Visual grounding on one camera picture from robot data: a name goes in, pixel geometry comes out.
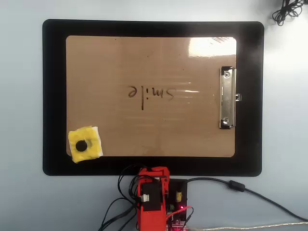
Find silver metal clipboard clip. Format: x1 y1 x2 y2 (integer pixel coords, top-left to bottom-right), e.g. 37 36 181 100
218 66 243 130

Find thin red wires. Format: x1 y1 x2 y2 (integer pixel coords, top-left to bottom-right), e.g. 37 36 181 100
166 205 194 226

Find brown clipboard board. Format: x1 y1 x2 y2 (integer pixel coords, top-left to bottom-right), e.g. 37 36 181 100
65 35 237 158

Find silver braided cable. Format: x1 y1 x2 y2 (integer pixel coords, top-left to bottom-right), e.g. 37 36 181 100
189 221 308 231

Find black arm servo cables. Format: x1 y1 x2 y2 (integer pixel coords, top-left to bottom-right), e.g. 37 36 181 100
97 164 148 231

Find red lit circuit board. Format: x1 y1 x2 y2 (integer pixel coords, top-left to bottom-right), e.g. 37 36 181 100
167 216 191 231

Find black power cable with ferrite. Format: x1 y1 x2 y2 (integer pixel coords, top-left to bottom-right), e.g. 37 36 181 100
185 177 308 222

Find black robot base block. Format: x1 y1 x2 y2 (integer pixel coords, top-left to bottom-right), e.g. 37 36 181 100
166 178 188 221

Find black coiled cable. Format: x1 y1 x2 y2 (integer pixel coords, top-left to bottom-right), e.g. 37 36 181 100
272 0 306 26

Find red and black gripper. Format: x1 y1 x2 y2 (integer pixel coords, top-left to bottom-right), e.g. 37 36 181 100
137 166 170 213

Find yellow sponge with black knob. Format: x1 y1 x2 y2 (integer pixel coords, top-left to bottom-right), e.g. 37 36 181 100
67 125 104 165

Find black rectangular mat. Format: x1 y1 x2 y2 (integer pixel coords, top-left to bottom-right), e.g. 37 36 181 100
42 19 265 178

